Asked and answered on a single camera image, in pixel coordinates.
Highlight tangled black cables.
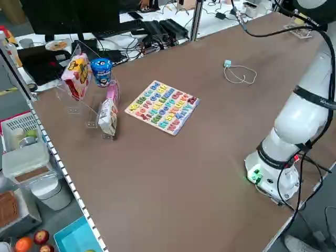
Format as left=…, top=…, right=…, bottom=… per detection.
left=96, top=34, right=171, bottom=66

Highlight pink yellow snack box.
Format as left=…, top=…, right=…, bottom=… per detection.
left=61, top=52, right=93, bottom=102

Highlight black power brick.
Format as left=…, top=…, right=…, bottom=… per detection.
left=159, top=18, right=190, bottom=40
left=143, top=20, right=169, bottom=45

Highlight teal box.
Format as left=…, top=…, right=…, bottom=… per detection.
left=54, top=215, right=105, bottom=252

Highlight blue snack cup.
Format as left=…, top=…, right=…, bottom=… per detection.
left=90, top=58, right=114, bottom=88

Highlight white charger cable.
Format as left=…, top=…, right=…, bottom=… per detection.
left=224, top=65, right=258, bottom=86

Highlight black keyboard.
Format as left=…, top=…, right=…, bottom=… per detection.
left=93, top=19, right=148, bottom=40

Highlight white plastic basket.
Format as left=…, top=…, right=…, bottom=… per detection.
left=0, top=111, right=45, bottom=153

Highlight wooden alphabet puzzle board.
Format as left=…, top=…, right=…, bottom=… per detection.
left=124, top=80, right=200, bottom=137

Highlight aluminium post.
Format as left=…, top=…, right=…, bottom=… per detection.
left=190, top=0, right=205, bottom=42

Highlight red yellow packet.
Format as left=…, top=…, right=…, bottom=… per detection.
left=0, top=25, right=17, bottom=44

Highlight white bin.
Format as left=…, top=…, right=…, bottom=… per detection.
left=29, top=178, right=72, bottom=211

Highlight clear acrylic shelf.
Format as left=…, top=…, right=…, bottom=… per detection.
left=55, top=40, right=122, bottom=142

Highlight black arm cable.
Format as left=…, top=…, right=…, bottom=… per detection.
left=230, top=0, right=336, bottom=148

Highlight black monitor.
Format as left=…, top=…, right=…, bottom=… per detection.
left=20, top=0, right=121, bottom=44

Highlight plate of snacks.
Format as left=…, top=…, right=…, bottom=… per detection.
left=45, top=40, right=68, bottom=51

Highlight black flat case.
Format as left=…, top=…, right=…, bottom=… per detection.
left=17, top=45, right=73, bottom=87

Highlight orange fruit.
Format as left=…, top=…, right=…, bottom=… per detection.
left=15, top=236, right=34, bottom=252

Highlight clear acrylic stand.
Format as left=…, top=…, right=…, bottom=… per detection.
left=285, top=17, right=315, bottom=40

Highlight pink snack packet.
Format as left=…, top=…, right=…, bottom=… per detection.
left=106, top=80, right=121, bottom=106

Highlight clear lidded container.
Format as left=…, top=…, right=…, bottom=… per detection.
left=2, top=143, right=51, bottom=184

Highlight white table edge rail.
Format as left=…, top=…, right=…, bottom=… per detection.
left=28, top=98, right=109, bottom=252

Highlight beige paper cup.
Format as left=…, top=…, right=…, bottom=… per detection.
left=12, top=128, right=27, bottom=148

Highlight grey metal box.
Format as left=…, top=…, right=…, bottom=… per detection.
left=0, top=188, right=43, bottom=238

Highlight black foot cable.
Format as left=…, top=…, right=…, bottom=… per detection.
left=278, top=151, right=333, bottom=218

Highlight clear plastic bottle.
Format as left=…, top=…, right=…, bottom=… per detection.
left=4, top=41, right=23, bottom=68

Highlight white snack packet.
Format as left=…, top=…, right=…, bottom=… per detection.
left=97, top=98, right=119, bottom=137

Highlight grey bowl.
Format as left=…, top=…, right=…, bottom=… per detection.
left=18, top=136, right=37, bottom=148

